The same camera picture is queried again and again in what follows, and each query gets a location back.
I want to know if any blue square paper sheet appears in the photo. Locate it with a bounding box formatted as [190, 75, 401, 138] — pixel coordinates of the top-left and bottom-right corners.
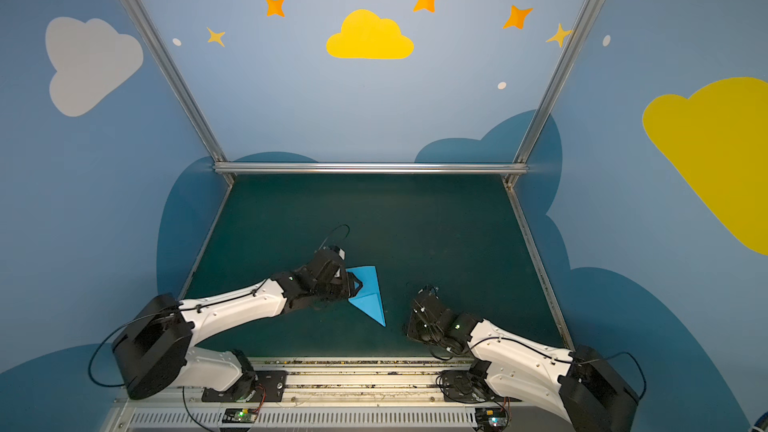
[347, 266, 386, 327]

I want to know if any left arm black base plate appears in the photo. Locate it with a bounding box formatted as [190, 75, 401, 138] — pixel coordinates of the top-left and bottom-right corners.
[201, 370, 287, 404]

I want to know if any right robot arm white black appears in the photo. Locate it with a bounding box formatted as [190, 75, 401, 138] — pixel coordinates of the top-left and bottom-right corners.
[407, 287, 643, 431]

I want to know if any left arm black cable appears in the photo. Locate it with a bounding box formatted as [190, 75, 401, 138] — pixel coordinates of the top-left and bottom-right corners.
[87, 224, 352, 432]

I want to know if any left slanted aluminium post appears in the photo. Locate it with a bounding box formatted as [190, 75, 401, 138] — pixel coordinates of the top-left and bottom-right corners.
[119, 0, 228, 165]

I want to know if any slanted aluminium post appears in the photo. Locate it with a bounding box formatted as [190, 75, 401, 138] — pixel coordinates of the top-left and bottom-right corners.
[119, 0, 228, 165]
[504, 0, 605, 191]

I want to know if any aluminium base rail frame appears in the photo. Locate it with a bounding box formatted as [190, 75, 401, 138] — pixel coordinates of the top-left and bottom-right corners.
[101, 357, 577, 431]

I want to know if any right slanted aluminium post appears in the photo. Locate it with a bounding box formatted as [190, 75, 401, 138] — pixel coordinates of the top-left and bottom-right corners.
[504, 0, 605, 191]

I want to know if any green circuit board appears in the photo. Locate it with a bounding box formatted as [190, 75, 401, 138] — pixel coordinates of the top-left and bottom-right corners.
[474, 408, 508, 432]
[222, 408, 260, 424]

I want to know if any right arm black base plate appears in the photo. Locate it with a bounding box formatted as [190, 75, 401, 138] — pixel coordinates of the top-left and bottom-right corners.
[436, 370, 506, 404]

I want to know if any back horizontal aluminium bar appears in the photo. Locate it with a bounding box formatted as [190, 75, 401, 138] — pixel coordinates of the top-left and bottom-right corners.
[214, 162, 528, 175]

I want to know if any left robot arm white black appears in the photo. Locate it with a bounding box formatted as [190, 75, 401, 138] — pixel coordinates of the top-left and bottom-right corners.
[111, 246, 365, 402]

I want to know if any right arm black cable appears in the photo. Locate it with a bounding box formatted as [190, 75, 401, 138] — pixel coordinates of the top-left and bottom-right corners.
[413, 284, 648, 427]

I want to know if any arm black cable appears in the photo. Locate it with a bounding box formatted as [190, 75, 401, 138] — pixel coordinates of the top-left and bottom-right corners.
[413, 284, 648, 427]
[87, 224, 352, 432]

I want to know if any left green circuit board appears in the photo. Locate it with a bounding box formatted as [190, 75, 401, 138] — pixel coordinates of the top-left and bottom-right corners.
[222, 408, 260, 424]

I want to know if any right green circuit board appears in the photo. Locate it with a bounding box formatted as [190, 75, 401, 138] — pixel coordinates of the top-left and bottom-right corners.
[474, 408, 508, 432]

